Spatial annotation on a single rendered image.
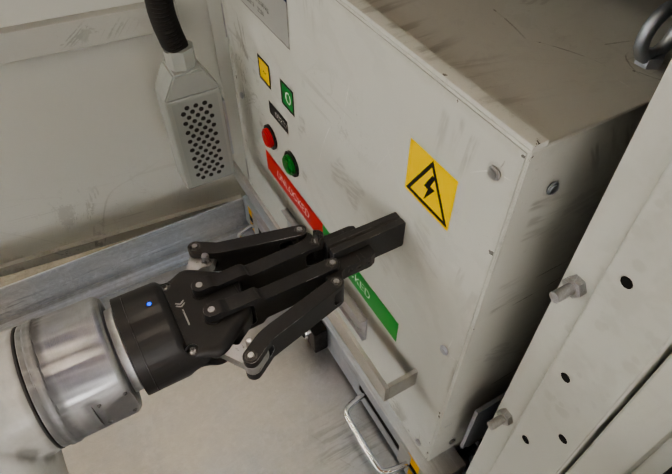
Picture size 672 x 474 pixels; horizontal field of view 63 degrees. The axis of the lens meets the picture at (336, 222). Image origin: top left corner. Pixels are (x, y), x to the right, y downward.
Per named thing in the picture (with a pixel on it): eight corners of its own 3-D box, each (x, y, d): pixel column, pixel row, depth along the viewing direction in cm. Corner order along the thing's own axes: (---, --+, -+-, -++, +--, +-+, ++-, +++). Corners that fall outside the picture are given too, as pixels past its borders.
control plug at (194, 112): (188, 191, 76) (158, 82, 64) (177, 171, 79) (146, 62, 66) (240, 172, 79) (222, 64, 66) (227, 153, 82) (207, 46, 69)
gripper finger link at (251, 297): (199, 304, 40) (205, 319, 39) (335, 249, 44) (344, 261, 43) (208, 333, 43) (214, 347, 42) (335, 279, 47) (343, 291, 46)
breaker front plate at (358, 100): (417, 468, 65) (512, 159, 30) (250, 211, 94) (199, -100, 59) (426, 462, 65) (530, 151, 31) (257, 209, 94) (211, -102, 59)
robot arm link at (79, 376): (80, 467, 39) (163, 426, 41) (27, 412, 32) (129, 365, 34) (55, 365, 44) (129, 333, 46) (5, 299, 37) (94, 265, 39)
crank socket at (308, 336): (311, 356, 79) (310, 337, 76) (293, 325, 83) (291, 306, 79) (328, 347, 80) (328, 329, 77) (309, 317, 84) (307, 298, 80)
